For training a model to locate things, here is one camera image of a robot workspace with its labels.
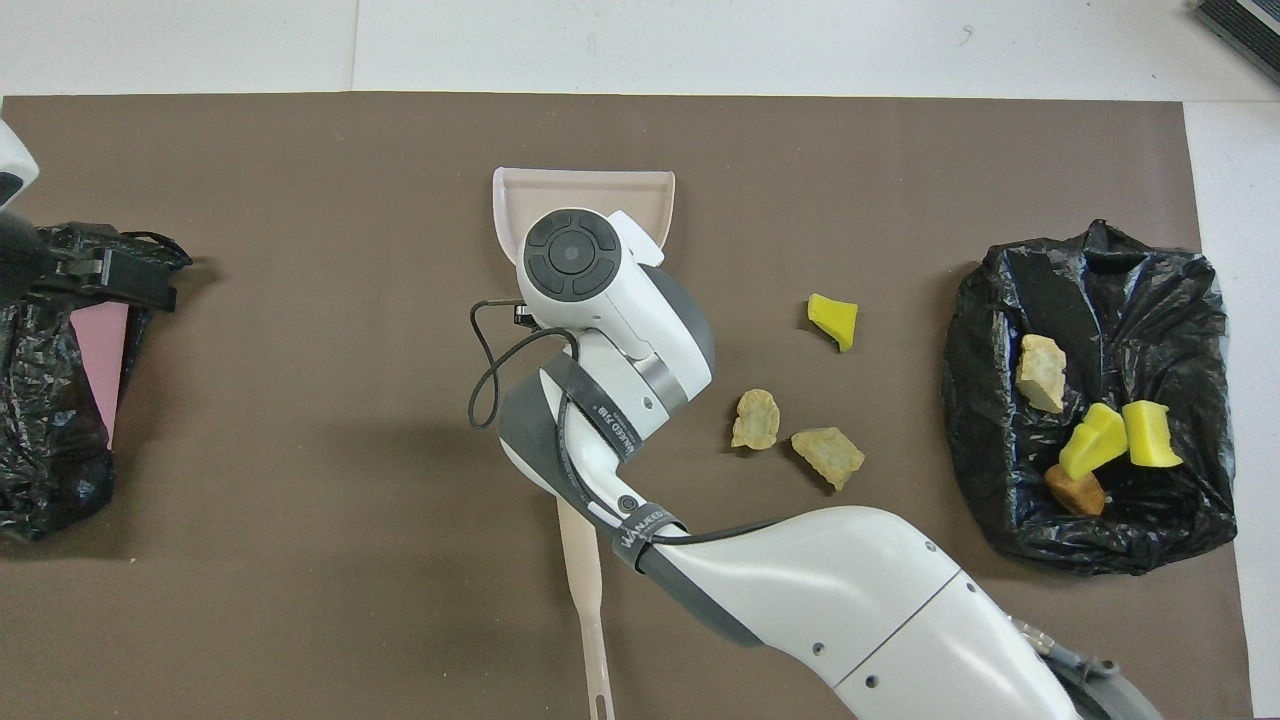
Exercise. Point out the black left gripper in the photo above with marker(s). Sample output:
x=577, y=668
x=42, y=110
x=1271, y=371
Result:
x=30, y=260

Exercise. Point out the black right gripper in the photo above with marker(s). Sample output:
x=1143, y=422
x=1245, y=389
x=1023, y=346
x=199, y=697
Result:
x=524, y=314

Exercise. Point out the beige plastic dustpan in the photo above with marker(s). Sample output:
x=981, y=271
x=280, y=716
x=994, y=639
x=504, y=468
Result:
x=580, y=190

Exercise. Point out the oval pale bread piece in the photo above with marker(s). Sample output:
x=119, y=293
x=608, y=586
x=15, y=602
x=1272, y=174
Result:
x=757, y=420

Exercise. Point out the beige hand brush black bristles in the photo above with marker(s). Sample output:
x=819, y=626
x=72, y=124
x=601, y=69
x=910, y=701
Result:
x=585, y=580

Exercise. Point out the yellow sponge piece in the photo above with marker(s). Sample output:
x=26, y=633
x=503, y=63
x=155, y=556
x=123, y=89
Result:
x=1150, y=435
x=1093, y=442
x=833, y=320

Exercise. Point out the chunky pale bread piece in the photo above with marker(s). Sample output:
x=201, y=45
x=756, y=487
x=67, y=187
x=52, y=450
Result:
x=828, y=457

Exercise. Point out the brown bread roll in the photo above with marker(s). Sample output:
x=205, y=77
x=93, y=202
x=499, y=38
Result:
x=1075, y=492

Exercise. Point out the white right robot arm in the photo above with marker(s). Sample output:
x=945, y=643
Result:
x=850, y=590

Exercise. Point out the black bag with pink bin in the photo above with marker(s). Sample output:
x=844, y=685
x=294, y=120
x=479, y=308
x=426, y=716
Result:
x=50, y=450

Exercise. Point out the left black trash bag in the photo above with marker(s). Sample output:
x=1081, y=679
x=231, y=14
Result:
x=1150, y=300

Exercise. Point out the brown table mat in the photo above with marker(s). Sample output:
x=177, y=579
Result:
x=300, y=600

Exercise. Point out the black ribbed device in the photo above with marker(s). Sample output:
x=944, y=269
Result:
x=1250, y=30

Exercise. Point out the pink bin wall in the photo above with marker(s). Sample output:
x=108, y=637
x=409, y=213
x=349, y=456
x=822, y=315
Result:
x=100, y=360

